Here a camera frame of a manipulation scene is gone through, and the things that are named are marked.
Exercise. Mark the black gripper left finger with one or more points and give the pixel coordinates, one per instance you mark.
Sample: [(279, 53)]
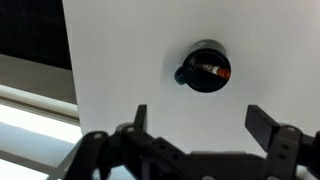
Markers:
[(133, 150)]

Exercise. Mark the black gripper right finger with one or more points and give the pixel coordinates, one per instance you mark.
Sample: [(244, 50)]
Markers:
[(283, 146)]

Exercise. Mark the marker with orange cap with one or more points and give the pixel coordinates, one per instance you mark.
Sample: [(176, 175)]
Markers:
[(220, 71)]

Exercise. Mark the dark green ceramic mug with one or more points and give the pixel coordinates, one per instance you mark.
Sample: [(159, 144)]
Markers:
[(191, 75)]

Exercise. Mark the gray window sill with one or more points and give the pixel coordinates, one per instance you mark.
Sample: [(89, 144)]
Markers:
[(33, 80)]

